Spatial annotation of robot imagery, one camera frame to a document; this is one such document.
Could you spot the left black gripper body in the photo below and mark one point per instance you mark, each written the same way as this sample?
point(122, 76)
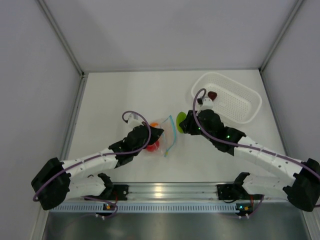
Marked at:
point(146, 140)

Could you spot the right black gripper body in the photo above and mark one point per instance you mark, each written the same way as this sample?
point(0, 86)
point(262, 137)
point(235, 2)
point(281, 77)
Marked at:
point(191, 127)

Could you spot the red fake apple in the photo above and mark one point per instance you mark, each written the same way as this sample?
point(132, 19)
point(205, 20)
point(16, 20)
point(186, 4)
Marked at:
point(154, 147)

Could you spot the orange fake fruit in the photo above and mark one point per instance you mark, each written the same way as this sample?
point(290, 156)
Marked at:
point(155, 124)

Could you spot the dark purple fake fig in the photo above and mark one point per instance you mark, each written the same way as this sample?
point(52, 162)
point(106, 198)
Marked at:
point(212, 95)

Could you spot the clear zip top bag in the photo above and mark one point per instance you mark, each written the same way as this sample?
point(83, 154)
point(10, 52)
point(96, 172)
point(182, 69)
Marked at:
point(168, 138)

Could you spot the green fake fruit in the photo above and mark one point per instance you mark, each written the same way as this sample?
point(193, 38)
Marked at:
point(179, 119)

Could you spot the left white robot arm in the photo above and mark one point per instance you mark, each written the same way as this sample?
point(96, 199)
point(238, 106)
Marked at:
point(58, 181)

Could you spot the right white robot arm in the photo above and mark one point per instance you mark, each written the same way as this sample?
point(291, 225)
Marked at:
point(292, 179)

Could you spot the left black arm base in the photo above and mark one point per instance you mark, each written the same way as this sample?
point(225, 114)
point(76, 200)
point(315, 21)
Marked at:
point(118, 192)

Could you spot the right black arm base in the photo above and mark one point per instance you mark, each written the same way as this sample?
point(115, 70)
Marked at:
point(231, 192)

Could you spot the white perforated plastic basket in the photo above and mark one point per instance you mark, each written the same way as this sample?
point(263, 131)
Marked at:
point(236, 104)

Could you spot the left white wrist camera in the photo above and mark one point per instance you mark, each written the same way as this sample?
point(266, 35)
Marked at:
point(133, 121)

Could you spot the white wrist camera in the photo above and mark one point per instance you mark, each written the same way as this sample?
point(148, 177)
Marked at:
point(205, 104)
point(133, 121)

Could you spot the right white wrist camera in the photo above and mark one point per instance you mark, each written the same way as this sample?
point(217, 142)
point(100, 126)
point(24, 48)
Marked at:
point(205, 104)

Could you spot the aluminium mounting rail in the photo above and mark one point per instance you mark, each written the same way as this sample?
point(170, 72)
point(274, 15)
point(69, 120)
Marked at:
point(142, 191)

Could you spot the white slotted cable duct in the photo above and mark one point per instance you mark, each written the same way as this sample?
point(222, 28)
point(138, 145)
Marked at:
point(163, 207)

